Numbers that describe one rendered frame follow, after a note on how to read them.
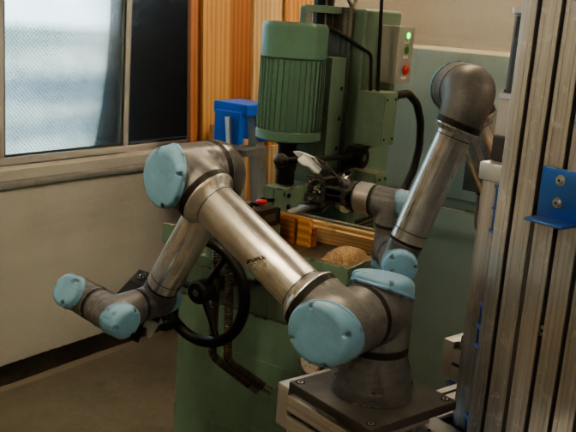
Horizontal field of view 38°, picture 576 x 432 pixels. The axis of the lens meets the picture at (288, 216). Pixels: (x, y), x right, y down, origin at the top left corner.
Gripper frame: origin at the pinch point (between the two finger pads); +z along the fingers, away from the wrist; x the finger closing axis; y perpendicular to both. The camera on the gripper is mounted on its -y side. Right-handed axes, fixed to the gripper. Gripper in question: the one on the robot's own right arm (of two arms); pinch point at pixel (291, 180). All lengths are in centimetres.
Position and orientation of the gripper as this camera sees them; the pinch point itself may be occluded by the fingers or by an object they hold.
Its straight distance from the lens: 211.3
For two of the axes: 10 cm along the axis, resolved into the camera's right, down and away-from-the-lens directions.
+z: -8.3, -2.0, 5.2
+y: -5.5, 1.3, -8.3
